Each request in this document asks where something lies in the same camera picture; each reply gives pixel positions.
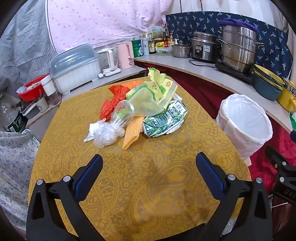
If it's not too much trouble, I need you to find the yellow-green printed plastic bag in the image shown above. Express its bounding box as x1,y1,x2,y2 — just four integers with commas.
126,68,178,109

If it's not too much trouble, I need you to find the purple cloth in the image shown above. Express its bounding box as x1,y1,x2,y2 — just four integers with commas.
217,18,260,34

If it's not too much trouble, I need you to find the clear plastic bag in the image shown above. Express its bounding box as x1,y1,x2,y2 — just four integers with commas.
110,100,135,133
93,122,125,149

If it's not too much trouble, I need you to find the black power cable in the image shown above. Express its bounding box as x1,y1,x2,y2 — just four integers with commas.
189,59,219,67

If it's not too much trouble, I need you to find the red plastic bag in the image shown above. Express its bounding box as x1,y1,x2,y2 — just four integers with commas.
100,85,129,121

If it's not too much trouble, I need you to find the grey patterned cloth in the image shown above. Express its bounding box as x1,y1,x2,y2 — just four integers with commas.
0,0,57,91

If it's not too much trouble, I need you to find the orange plastic bag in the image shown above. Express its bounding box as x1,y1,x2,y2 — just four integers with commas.
121,80,151,90

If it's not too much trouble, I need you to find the white bottle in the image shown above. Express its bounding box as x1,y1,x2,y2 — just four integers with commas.
142,35,150,56

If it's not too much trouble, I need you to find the large steel steamer pot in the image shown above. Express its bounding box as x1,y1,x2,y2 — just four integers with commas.
216,24,265,73

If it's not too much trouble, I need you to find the small steel pot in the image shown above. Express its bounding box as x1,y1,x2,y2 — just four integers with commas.
171,40,192,58

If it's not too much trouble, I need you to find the dark sauce bottle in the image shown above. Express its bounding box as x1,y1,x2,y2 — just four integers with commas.
148,32,156,54

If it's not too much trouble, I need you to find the yellow electric pot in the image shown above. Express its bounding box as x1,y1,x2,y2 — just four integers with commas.
277,77,296,112

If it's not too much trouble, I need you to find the plastic water bottle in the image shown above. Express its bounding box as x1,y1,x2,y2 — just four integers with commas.
0,93,27,133

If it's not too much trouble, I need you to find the white lined trash bin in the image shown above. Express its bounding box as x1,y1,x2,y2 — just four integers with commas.
216,93,273,166

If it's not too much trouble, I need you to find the pink electric kettle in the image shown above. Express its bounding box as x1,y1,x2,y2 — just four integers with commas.
116,42,135,69

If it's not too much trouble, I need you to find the floral cloth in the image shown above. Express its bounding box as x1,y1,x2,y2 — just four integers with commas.
0,130,41,239

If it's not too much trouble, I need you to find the white cup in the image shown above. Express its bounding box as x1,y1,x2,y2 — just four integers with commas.
40,75,61,106

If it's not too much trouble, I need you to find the steel rice cooker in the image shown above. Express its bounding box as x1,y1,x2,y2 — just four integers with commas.
190,31,221,62

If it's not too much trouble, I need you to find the red bowl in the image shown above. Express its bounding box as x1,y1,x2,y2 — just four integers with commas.
16,75,50,102

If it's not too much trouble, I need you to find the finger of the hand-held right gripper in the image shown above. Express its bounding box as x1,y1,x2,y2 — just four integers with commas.
265,145,296,183

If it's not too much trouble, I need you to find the pink dotted cloth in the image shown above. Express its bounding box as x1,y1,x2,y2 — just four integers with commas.
45,0,175,55

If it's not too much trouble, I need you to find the black induction cooker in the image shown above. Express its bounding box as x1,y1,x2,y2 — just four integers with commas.
215,61,255,84

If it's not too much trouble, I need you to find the translucent yellow plastic bag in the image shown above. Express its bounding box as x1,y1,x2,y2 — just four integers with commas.
126,88,164,116

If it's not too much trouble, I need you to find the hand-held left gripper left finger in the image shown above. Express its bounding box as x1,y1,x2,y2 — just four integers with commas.
26,154,104,241

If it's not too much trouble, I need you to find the yellow patterned tablecloth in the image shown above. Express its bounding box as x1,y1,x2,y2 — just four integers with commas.
28,77,252,241

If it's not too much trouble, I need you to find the navy printed cloth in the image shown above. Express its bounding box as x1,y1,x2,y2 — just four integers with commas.
165,11,289,79

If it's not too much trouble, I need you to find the blue and yellow basin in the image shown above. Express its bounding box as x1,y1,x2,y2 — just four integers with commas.
254,64,286,82
253,70,285,87
252,73,284,102

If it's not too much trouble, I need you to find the white and green box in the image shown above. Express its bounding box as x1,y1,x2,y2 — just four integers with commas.
148,26,164,39

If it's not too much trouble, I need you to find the dark green snack packet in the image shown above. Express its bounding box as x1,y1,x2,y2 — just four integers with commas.
143,98,188,138

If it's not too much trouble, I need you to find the white tissue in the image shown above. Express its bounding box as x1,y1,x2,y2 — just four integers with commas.
84,118,107,142

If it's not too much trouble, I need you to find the white electric kettle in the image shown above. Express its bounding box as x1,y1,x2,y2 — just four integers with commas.
96,47,122,77

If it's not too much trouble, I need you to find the orange waffle cloth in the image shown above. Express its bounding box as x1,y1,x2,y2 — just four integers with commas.
122,115,144,151

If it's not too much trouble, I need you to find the clear food container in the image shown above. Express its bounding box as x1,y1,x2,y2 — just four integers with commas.
155,47,173,56

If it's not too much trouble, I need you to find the white dish rack clear lid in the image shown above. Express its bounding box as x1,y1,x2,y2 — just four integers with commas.
50,44,101,95

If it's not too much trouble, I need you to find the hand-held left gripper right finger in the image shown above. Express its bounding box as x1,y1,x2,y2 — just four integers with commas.
195,152,273,241

